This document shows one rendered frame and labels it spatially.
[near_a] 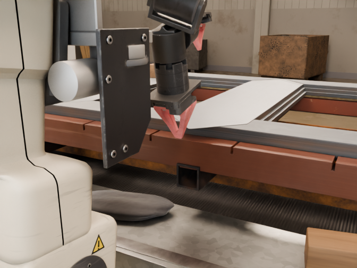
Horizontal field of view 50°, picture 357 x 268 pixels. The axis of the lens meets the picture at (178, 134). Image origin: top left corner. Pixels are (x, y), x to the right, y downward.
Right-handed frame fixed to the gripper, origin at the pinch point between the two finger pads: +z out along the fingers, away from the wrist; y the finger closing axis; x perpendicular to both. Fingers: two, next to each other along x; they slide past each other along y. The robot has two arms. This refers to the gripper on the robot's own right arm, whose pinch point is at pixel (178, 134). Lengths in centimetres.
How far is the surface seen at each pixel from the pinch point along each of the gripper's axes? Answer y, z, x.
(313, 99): -70, 22, 13
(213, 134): -7.8, 3.8, 3.7
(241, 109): -24.5, 5.9, 3.8
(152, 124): -7.8, 3.7, -11.0
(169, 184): -30, 39, -23
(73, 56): -387, 134, -401
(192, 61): -625, 217, -312
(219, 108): -23.1, 5.6, -1.3
